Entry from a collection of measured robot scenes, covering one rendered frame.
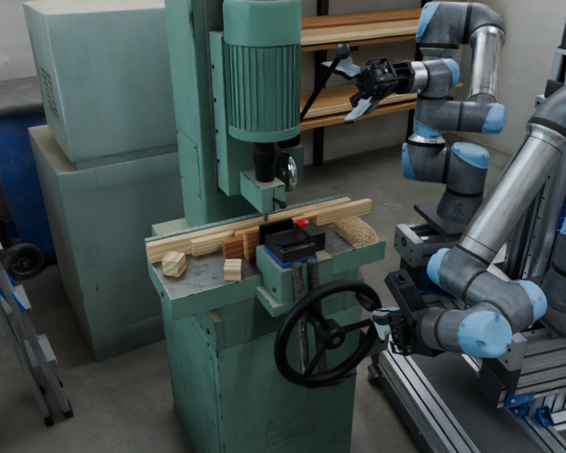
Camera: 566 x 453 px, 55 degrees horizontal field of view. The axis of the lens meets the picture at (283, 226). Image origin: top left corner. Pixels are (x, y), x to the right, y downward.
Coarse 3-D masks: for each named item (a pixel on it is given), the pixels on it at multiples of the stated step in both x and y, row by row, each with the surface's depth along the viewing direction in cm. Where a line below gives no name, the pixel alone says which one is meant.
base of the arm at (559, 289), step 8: (552, 264) 136; (552, 272) 134; (560, 272) 132; (544, 280) 136; (552, 280) 134; (560, 280) 132; (544, 288) 136; (552, 288) 133; (560, 288) 132; (552, 296) 133; (560, 296) 132; (552, 304) 134; (560, 304) 132
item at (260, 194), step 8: (240, 176) 147; (248, 176) 143; (240, 184) 148; (248, 184) 143; (256, 184) 138; (264, 184) 138; (272, 184) 138; (280, 184) 138; (248, 192) 144; (256, 192) 139; (264, 192) 136; (272, 192) 138; (280, 192) 139; (248, 200) 145; (256, 200) 140; (264, 200) 137; (272, 200) 139; (280, 200) 140; (256, 208) 141; (264, 208) 138; (272, 208) 140
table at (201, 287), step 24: (336, 240) 147; (384, 240) 147; (192, 264) 136; (216, 264) 136; (336, 264) 142; (360, 264) 147; (168, 288) 127; (192, 288) 127; (216, 288) 127; (240, 288) 131; (264, 288) 132; (192, 312) 127
